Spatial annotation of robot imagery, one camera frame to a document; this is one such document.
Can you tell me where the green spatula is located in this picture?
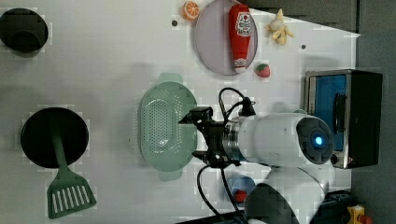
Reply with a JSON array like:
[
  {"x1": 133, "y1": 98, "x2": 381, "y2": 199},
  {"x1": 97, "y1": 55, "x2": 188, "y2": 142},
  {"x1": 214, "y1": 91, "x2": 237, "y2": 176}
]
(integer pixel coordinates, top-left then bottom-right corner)
[{"x1": 47, "y1": 119, "x2": 96, "y2": 219}]

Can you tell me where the plush strawberry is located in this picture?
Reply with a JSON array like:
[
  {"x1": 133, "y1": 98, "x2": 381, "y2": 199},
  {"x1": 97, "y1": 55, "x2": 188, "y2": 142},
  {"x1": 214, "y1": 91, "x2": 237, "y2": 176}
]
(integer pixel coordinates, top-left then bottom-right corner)
[{"x1": 255, "y1": 63, "x2": 271, "y2": 78}]

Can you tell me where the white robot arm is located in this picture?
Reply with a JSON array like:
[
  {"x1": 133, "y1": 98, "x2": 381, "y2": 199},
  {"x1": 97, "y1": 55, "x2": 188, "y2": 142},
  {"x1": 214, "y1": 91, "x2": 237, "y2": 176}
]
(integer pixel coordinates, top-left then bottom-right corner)
[{"x1": 180, "y1": 106, "x2": 335, "y2": 224}]

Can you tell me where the blue cup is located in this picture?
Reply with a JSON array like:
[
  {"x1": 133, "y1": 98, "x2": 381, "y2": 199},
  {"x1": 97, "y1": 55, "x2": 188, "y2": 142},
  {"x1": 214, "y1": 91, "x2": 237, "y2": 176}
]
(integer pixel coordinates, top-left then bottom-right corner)
[{"x1": 226, "y1": 175, "x2": 256, "y2": 206}]

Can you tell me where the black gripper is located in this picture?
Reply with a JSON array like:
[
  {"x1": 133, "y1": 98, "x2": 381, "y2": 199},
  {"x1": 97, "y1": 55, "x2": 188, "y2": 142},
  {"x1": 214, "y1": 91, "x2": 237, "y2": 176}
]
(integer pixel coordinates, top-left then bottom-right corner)
[{"x1": 178, "y1": 106, "x2": 240, "y2": 168}]

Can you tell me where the plush banana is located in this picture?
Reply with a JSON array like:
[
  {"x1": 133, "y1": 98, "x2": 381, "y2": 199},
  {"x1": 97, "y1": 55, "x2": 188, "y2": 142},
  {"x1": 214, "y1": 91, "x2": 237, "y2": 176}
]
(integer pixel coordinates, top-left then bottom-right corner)
[{"x1": 265, "y1": 8, "x2": 294, "y2": 46}]

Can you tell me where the toaster oven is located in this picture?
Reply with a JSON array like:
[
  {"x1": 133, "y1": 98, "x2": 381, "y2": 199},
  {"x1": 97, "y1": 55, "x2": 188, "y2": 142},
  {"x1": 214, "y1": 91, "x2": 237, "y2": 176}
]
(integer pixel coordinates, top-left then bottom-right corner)
[{"x1": 304, "y1": 69, "x2": 383, "y2": 169}]

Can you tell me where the grey round plate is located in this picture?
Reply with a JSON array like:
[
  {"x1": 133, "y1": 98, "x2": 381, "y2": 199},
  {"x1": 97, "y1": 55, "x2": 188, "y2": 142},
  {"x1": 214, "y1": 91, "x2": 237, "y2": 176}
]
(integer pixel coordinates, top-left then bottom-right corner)
[{"x1": 194, "y1": 0, "x2": 258, "y2": 76}]

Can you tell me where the red plush ketchup bottle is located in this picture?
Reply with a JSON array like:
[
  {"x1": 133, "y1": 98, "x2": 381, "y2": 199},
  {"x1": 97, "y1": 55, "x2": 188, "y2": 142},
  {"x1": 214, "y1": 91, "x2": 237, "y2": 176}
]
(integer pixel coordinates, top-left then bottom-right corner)
[{"x1": 229, "y1": 4, "x2": 252, "y2": 73}]

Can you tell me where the black round pan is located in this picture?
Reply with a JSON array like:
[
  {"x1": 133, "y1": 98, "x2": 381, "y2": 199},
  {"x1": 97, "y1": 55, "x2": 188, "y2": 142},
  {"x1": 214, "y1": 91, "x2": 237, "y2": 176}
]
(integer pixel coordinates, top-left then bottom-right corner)
[{"x1": 21, "y1": 107, "x2": 89, "y2": 168}]

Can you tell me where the red toy in cup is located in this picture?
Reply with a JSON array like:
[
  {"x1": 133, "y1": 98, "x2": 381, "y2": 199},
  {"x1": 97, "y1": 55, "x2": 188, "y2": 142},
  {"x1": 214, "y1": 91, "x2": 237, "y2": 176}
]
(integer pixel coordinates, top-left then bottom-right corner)
[{"x1": 233, "y1": 189, "x2": 248, "y2": 203}]

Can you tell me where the plush orange slice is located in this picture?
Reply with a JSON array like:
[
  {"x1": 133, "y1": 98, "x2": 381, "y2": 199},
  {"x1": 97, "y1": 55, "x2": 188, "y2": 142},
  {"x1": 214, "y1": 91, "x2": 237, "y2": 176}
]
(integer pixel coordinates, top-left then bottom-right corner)
[{"x1": 182, "y1": 1, "x2": 200, "y2": 21}]

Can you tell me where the yellow red button box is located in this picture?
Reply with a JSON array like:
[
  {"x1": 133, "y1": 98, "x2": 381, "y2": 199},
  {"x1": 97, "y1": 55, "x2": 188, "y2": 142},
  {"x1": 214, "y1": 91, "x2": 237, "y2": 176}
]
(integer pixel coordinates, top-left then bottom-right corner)
[{"x1": 347, "y1": 205, "x2": 373, "y2": 224}]

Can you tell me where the green strainer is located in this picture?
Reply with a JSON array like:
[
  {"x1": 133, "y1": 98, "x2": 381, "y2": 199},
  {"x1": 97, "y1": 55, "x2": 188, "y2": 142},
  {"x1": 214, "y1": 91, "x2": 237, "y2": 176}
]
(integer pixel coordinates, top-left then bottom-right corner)
[{"x1": 138, "y1": 73, "x2": 197, "y2": 181}]

